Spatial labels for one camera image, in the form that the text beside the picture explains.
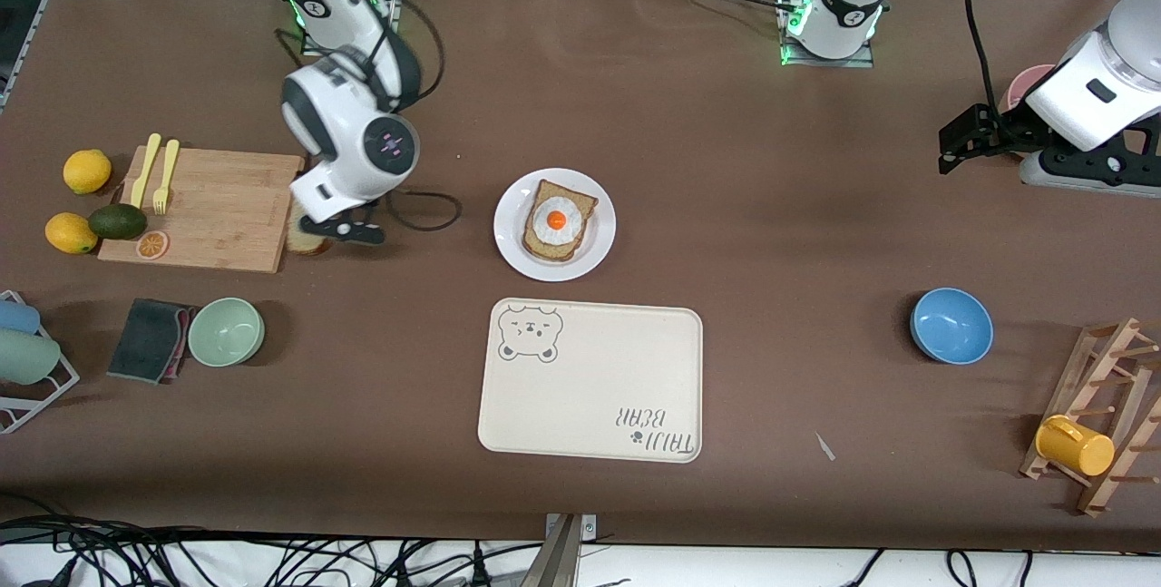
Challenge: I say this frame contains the dark green toy avocado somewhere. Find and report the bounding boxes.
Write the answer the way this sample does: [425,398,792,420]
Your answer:
[88,203,149,241]

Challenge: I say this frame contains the blue cup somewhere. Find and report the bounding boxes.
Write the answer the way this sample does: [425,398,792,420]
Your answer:
[0,298,42,336]

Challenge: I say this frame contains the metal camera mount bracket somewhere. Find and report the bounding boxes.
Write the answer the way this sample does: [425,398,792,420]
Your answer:
[519,513,600,587]

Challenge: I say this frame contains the toy fried egg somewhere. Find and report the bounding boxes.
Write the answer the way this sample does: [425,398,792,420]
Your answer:
[532,198,583,243]

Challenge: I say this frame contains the blue bowl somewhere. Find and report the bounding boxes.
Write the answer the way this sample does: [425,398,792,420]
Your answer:
[910,287,995,366]

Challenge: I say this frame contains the pink bowl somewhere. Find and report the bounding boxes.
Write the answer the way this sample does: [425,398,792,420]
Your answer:
[998,64,1059,116]

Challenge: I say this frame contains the wooden mug rack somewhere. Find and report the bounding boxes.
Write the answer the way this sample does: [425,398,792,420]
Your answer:
[1020,317,1161,517]

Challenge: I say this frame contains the white wire dish rack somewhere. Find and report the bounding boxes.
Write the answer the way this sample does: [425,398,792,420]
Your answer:
[0,289,81,435]

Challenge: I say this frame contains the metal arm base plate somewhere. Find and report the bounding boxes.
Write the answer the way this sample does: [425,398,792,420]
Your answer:
[299,0,405,58]
[778,0,877,69]

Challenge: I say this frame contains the dark grey folded cloth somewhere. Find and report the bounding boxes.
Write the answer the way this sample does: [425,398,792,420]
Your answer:
[106,298,191,385]

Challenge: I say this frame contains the tangled black floor cables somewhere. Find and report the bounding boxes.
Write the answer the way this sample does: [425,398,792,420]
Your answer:
[0,492,545,587]

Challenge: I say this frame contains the brown toy bread slice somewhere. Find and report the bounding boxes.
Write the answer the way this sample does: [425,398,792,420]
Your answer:
[522,238,581,263]
[523,179,600,259]
[287,222,333,258]

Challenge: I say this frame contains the pale green bowl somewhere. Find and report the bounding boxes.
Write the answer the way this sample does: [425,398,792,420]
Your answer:
[188,298,267,368]

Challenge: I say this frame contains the wooden cutting board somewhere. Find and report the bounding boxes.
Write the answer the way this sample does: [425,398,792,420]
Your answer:
[97,145,307,275]

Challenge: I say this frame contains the white round plate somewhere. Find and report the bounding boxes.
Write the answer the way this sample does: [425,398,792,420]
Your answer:
[493,169,618,283]

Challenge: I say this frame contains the yellow plastic knife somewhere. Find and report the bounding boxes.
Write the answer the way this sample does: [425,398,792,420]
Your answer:
[129,132,162,210]

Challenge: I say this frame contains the yellow plastic fork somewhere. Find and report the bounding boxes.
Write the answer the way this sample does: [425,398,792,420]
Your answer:
[151,140,181,215]

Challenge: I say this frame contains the yellow toy lemon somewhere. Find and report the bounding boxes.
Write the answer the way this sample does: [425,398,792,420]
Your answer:
[45,212,99,255]
[63,149,112,196]

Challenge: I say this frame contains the cream bear print tray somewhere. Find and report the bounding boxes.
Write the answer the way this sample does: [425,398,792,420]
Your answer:
[477,298,705,464]

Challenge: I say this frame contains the pale green cup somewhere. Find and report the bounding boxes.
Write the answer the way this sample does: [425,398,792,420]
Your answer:
[0,328,62,386]

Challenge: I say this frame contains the yellow mug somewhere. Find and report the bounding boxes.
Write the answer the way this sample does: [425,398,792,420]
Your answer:
[1035,415,1116,478]

